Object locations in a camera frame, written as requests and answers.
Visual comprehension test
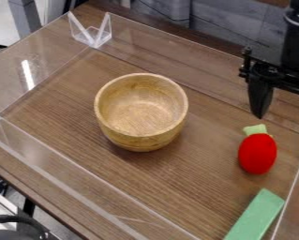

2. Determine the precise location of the black cable bottom left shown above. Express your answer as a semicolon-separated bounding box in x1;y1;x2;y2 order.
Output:
0;214;49;240

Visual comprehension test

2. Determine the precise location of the green rectangular block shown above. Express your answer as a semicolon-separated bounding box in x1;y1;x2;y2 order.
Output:
223;188;286;240

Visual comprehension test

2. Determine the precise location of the grey post top left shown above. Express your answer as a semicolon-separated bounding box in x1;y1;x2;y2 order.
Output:
8;0;41;38

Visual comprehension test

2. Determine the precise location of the wooden bowl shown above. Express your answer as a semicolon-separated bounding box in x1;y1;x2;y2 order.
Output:
94;73;190;152

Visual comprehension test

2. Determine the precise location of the red plush fruit green top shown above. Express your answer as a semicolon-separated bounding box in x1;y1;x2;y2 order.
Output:
238;124;278;174

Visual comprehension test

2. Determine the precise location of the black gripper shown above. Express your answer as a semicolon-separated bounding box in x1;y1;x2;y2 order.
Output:
239;10;299;119

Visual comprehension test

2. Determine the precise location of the black device bottom left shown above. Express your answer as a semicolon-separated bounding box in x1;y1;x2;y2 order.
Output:
0;214;63;240

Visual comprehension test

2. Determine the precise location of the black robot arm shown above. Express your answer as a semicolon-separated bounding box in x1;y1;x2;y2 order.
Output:
239;0;299;119

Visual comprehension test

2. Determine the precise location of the clear acrylic enclosure wall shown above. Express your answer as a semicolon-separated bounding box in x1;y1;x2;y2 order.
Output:
0;6;299;240

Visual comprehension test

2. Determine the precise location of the clear acrylic corner bracket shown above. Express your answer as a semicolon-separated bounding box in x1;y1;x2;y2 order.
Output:
68;11;112;49

